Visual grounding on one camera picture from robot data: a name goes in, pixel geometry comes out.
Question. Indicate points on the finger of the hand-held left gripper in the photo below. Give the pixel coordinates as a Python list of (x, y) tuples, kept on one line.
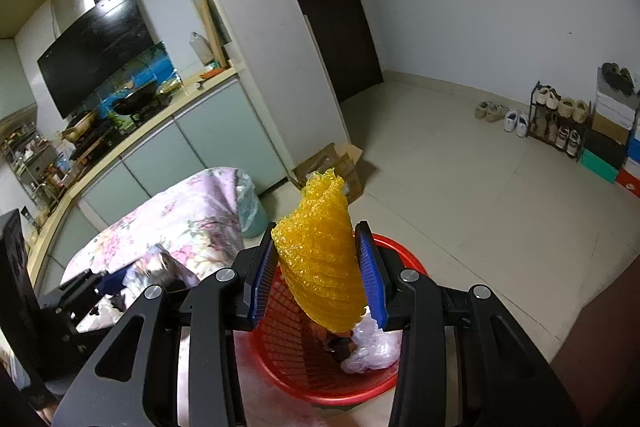
[(85, 297)]

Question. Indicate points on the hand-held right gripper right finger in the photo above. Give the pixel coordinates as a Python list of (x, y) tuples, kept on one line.
[(372, 277)]

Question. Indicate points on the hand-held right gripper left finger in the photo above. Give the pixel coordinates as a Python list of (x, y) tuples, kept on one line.
[(260, 287)]

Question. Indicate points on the yellow bubble wrap sheet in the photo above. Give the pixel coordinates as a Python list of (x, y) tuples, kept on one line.
[(320, 257)]

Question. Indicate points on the clear plastic bag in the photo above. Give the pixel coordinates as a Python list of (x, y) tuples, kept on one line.
[(375, 347)]

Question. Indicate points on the black wrapper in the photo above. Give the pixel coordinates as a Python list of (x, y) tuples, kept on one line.
[(172, 279)]

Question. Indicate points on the red plastic basket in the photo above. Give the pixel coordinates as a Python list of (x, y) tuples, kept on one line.
[(300, 372)]

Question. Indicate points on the green bin with plastic liner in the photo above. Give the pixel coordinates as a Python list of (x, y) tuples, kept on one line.
[(250, 217)]

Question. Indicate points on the pink floral blanket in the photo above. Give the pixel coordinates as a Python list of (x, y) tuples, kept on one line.
[(150, 227)]

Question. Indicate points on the metal kitchen rack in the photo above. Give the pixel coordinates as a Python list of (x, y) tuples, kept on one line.
[(30, 167)]

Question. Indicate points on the cardboard box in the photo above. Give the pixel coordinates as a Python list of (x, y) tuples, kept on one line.
[(330, 167)]

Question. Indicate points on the black gas stove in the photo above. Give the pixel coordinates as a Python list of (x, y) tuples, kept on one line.
[(100, 139)]

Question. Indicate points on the golden pot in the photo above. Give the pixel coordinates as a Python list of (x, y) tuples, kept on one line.
[(82, 124)]

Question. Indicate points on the light green base cabinets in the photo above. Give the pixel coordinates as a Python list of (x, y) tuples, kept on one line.
[(215, 132)]

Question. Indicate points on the beige shoe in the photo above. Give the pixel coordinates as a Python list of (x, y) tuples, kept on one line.
[(482, 111), (497, 113)]

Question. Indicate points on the cream kitchen countertop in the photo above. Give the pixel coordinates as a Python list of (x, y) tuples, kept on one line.
[(200, 94)]

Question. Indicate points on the black wok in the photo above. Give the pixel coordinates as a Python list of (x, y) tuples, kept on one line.
[(135, 99)]

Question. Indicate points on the white shoe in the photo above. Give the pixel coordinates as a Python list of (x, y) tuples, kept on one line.
[(510, 119), (522, 126)]

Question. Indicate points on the orange kitchen tool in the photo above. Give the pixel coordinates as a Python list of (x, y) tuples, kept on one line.
[(214, 71)]

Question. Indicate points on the black range hood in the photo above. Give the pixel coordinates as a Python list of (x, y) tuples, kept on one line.
[(95, 52)]

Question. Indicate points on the black shoe rack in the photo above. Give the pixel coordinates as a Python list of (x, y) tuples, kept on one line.
[(535, 107)]

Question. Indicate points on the blue picture backsplash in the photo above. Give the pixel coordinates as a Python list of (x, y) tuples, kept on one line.
[(160, 67)]

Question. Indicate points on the group of assorted shoes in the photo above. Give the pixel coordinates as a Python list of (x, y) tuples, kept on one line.
[(567, 109)]

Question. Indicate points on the wooden cutting board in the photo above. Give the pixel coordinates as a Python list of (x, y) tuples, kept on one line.
[(215, 32)]

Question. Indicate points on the dark door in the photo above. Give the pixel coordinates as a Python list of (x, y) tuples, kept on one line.
[(325, 7)]

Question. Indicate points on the stack of shoe boxes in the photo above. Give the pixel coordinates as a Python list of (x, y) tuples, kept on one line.
[(610, 132)]

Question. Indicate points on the pair of dark shoes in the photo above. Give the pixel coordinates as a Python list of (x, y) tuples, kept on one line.
[(617, 77)]

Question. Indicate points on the light green wall cabinet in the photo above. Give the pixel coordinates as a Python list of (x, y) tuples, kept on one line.
[(17, 82)]

